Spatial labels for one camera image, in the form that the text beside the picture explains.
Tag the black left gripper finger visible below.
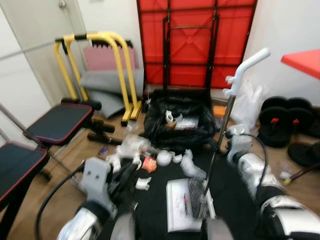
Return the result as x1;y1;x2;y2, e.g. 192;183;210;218
131;160;146;191
116;161;132;185

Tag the black floor mat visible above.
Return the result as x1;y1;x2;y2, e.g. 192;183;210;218
95;147;261;240

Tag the white paper scrap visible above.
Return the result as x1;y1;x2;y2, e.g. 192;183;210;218
135;177;152;191

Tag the orange card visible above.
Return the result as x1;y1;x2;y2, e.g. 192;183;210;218
141;156;157;173

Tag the large clear plastic bag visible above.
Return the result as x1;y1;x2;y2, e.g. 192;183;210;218
116;134;153;161

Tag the grey left robot leg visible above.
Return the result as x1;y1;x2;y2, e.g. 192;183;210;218
111;214;137;240

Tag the grey robot leg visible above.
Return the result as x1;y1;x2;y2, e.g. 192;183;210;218
111;214;137;240
202;217;235;240

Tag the white plastic lump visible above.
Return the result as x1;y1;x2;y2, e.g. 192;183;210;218
156;150;174;167

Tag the white crumpled plastic wrap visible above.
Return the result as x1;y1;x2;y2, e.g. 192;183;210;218
180;149;207;182

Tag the clear bubble wrap package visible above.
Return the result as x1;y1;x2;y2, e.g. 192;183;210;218
174;117;198;131

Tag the white plastic bag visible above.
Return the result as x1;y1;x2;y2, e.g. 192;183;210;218
231;80;268;132

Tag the black trash bag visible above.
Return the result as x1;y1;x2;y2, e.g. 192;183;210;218
144;95;218;151

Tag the yellow dip bar stand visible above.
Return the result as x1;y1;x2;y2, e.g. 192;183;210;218
53;31;142;127

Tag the crumpled shiny plastic film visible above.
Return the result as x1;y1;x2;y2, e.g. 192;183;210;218
186;179;208;221

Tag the black weight plate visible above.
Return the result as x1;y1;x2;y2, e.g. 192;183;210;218
288;142;320;168

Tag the black red-trimmed bench seat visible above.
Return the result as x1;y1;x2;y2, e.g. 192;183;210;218
23;103;94;147

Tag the grey right robot leg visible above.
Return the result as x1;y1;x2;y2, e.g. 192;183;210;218
202;217;235;240

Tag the thin brown stick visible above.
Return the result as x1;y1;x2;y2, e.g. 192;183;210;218
287;164;320;181

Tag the grey rolled exercise mat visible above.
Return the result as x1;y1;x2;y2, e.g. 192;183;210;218
80;69;146;120

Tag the red folding table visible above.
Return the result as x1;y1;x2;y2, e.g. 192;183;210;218
136;0;258;92

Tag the pink foam puzzle mat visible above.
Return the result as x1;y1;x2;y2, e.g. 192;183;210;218
82;46;137;72

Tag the red table top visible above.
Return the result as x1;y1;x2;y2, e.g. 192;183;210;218
281;48;320;80

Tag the silver rack pole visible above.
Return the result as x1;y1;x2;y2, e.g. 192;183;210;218
0;36;68;62

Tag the grey door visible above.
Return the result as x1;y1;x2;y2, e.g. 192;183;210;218
0;0;90;106

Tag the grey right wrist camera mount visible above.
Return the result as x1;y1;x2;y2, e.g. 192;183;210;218
226;125;252;163

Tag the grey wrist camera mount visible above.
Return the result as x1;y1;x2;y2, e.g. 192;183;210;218
81;157;115;207
226;125;252;163

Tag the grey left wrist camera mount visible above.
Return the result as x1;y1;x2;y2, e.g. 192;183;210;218
81;157;115;207

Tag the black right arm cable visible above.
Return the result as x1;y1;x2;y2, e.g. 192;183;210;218
240;132;269;190

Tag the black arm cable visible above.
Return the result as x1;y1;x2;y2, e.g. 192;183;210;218
34;164;86;240
240;132;269;190

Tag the black bench frame with rollers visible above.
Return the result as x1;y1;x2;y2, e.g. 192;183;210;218
0;97;124;240

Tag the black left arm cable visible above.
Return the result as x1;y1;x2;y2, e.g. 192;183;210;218
34;164;86;240

